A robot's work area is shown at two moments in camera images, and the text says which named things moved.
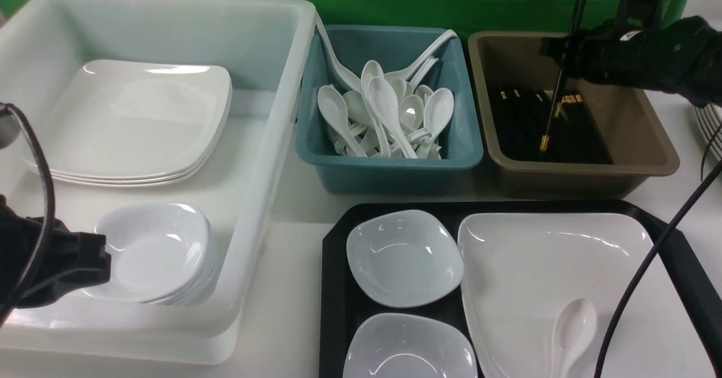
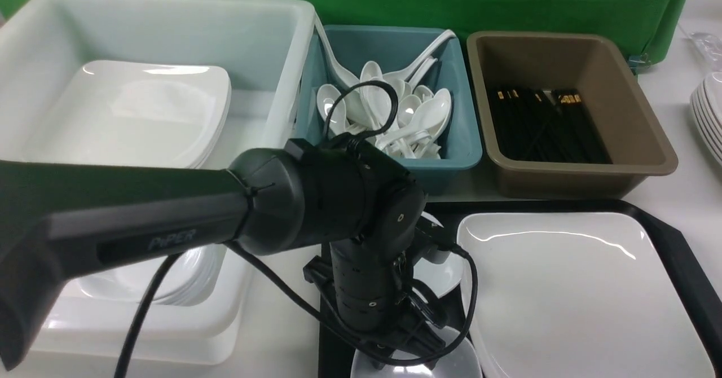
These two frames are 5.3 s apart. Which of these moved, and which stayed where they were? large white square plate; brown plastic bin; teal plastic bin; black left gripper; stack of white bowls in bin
Moved: black left gripper
Stayed: brown plastic bin; stack of white bowls in bin; large white square plate; teal plastic bin
